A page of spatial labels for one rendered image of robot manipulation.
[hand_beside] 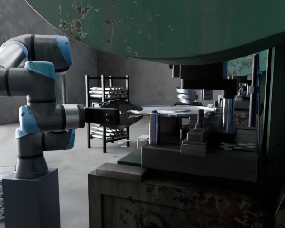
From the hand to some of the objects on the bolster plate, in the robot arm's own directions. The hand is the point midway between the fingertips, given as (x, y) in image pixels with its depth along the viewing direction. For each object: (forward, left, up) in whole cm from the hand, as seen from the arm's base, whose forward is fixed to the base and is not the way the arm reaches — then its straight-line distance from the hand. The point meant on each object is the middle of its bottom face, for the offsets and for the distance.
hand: (140, 113), depth 85 cm
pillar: (+26, -4, -5) cm, 27 cm away
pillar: (+30, +12, -5) cm, 32 cm away
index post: (+6, -9, -8) cm, 13 cm away
